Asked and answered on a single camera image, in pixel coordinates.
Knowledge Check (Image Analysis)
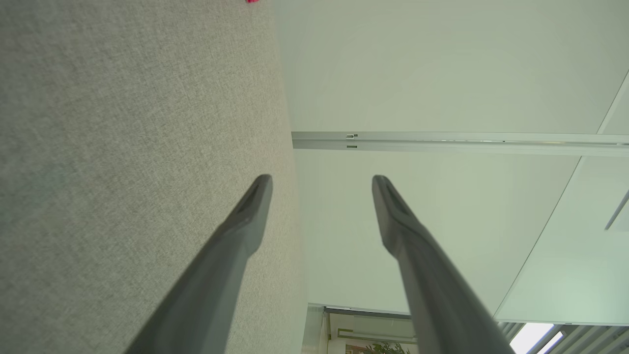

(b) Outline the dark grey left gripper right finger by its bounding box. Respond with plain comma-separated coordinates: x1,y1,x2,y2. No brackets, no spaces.
372,175,515,354

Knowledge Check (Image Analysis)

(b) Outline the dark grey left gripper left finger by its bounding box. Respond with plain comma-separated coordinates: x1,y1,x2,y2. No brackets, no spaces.
125,174,274,354

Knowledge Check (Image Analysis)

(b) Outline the green potted plant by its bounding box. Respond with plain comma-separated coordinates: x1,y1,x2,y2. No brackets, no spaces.
365,342,411,354

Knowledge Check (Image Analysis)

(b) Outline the grey aluminium partition post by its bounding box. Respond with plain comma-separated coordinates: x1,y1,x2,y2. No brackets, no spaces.
292,131,629,158

